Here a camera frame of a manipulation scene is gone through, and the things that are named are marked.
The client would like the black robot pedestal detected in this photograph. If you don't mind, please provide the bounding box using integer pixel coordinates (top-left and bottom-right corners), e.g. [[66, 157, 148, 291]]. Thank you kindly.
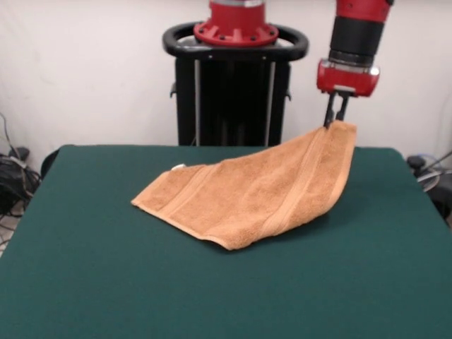
[[162, 20, 310, 148]]

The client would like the tan terry towel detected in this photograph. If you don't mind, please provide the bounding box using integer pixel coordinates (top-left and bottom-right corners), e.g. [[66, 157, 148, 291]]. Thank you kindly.
[[131, 121, 357, 252]]

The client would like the black cable tangle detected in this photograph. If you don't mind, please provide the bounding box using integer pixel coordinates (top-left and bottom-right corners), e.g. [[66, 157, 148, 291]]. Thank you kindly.
[[0, 112, 42, 248]]

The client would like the dark green tablecloth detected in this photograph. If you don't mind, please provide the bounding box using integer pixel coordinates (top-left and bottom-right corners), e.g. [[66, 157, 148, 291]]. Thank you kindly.
[[0, 143, 452, 339]]

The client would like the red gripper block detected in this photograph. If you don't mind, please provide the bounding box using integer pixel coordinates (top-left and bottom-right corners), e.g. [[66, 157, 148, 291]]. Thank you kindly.
[[316, 59, 381, 128]]

